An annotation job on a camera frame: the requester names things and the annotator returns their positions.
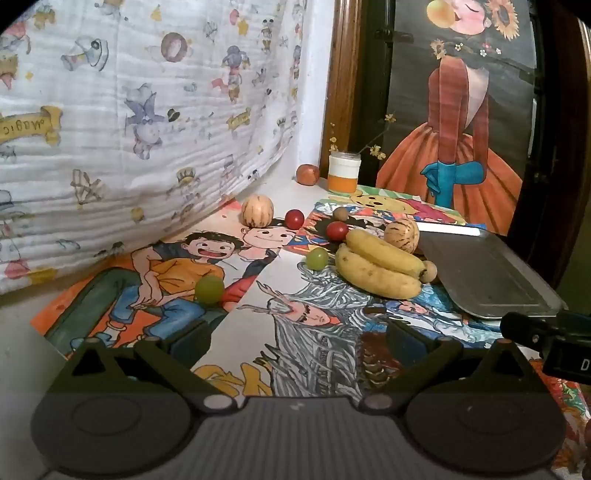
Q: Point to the wall poster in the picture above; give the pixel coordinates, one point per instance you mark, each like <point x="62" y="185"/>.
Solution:
<point x="461" y="161"/>

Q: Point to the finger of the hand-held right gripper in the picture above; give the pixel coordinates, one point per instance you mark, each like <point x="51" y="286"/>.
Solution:
<point x="526" y="327"/>

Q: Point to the green grape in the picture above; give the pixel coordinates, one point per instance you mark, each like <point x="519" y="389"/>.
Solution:
<point x="316" y="258"/>
<point x="209" y="290"/>

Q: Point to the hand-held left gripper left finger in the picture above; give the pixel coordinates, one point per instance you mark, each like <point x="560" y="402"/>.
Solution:
<point x="191" y="339"/>

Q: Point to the red cherry tomato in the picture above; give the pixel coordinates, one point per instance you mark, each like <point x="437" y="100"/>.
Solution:
<point x="294" y="218"/>
<point x="337" y="230"/>

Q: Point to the metal tray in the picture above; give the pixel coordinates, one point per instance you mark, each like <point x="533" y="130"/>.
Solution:
<point x="485" y="277"/>

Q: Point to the yellow bear drawing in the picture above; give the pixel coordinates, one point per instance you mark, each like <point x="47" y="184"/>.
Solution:
<point x="369" y="199"/>

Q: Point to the brown longan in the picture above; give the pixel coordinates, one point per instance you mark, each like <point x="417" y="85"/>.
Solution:
<point x="429" y="271"/>
<point x="340" y="213"/>

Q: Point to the yellow flower twig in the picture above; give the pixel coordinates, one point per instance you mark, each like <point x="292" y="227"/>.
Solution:
<point x="376" y="151"/>

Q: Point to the printed blanket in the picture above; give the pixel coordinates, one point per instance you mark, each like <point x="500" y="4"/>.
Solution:
<point x="138" y="138"/>

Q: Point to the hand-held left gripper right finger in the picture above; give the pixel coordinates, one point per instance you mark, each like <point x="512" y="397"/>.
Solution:
<point x="406" y="339"/>

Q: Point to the grey-haired figure drawing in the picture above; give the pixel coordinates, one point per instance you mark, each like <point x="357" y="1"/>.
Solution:
<point x="318" y="314"/>

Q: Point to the striped pepino melon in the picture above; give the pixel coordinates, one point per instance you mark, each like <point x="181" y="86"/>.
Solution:
<point x="257" y="211"/>
<point x="401" y="236"/>

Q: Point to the reddish-brown round fruit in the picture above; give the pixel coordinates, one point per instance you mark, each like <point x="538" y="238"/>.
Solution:
<point x="308" y="175"/>

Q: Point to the red patterned drawing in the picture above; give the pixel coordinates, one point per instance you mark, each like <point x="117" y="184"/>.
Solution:
<point x="570" y="406"/>

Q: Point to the brown-spotted yellow banana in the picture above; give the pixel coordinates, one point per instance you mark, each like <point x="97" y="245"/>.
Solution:
<point x="383" y="254"/>

